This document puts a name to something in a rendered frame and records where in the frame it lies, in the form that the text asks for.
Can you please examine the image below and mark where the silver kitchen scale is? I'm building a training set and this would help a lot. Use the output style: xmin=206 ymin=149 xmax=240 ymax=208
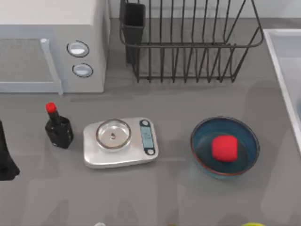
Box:
xmin=82 ymin=116 xmax=159 ymax=169

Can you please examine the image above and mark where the blue bowl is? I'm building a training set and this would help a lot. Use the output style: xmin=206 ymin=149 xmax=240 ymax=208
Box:
xmin=190 ymin=116 xmax=260 ymax=180

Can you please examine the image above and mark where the round microwave knob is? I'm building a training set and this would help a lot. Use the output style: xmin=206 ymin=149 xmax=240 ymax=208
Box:
xmin=72 ymin=63 xmax=94 ymax=78
xmin=66 ymin=40 xmax=90 ymax=57

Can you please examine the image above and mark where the red cube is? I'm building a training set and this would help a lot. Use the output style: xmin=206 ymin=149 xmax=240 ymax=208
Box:
xmin=211 ymin=135 xmax=239 ymax=163

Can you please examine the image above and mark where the black cutlery holder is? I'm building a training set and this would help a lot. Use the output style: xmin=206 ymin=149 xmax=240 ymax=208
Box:
xmin=119 ymin=0 xmax=146 ymax=64

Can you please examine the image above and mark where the black bottle with red cap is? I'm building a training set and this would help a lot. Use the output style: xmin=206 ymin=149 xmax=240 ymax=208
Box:
xmin=44 ymin=101 xmax=74 ymax=150

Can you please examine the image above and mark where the pale microwave oven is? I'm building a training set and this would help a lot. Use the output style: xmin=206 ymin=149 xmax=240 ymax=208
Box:
xmin=0 ymin=0 xmax=111 ymax=96

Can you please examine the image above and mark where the microwave oven door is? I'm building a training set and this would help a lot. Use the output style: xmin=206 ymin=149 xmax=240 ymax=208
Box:
xmin=0 ymin=38 xmax=63 ymax=96

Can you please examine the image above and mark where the white sink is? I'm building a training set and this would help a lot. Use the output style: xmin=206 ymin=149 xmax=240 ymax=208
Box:
xmin=262 ymin=28 xmax=301 ymax=153

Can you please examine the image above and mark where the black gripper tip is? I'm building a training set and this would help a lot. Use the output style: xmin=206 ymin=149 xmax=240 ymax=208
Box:
xmin=0 ymin=120 xmax=20 ymax=181

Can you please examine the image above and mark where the black wire dish rack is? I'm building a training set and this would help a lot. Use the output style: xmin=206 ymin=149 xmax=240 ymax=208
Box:
xmin=119 ymin=0 xmax=264 ymax=84

